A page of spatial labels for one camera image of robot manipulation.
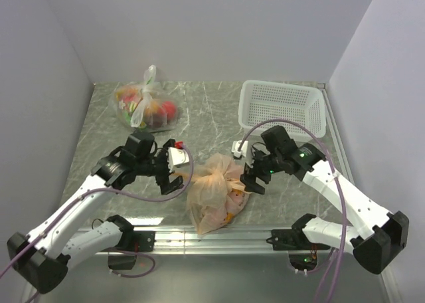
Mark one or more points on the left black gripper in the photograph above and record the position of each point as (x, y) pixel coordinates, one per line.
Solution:
(163, 181)

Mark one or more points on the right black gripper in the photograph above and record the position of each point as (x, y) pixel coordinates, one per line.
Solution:
(248, 178)

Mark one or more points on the beige plastic bag orange prints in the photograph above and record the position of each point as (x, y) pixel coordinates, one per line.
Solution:
(215, 194)

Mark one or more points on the white perforated plastic basket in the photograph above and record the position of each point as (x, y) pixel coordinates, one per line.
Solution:
(261, 100)

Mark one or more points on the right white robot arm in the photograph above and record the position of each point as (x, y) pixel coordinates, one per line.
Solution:
(370, 232)

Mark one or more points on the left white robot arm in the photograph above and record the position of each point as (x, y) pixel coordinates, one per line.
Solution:
(44, 255)

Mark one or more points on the clear tied bag of fruits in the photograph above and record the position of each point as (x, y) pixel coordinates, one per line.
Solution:
(144, 106)

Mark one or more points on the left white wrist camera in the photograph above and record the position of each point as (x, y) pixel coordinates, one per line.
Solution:
(177, 156)

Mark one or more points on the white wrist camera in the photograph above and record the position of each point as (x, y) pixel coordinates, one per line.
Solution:
(177, 156)
(242, 150)

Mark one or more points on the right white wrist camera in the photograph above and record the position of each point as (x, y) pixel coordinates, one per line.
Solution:
(242, 150)

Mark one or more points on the aluminium front rail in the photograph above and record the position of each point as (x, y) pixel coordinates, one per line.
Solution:
(239, 239)

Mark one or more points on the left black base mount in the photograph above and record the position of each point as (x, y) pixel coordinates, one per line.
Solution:
(142, 241)

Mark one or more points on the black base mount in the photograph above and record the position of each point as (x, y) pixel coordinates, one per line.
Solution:
(302, 254)
(142, 241)

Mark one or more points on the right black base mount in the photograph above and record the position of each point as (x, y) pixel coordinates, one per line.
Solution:
(302, 254)

